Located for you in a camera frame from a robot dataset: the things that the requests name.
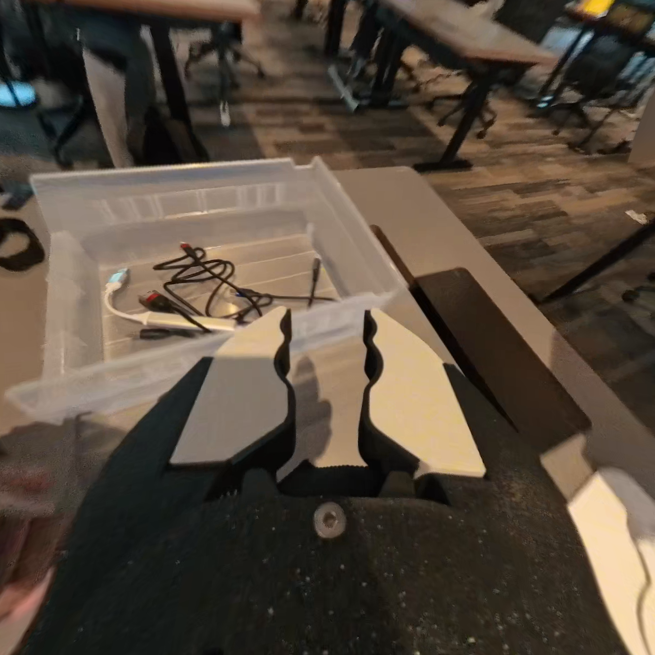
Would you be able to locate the clear plastic bin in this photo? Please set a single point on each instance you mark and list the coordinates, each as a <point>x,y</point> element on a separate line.
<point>66,307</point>

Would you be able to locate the black office chair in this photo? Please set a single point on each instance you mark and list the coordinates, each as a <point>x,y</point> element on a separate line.
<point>593,76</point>

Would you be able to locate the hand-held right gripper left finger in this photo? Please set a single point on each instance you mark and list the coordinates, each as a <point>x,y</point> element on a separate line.
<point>235,404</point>

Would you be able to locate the white document stand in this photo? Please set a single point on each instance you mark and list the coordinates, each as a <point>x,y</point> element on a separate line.
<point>614,537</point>

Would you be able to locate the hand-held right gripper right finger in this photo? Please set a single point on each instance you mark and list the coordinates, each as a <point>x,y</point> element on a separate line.
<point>424,409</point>

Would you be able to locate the silver usb hub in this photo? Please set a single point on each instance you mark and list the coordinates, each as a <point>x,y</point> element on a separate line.
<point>169,321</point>

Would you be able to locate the wooden desk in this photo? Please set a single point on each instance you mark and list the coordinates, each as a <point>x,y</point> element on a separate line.
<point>460,36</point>
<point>204,7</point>

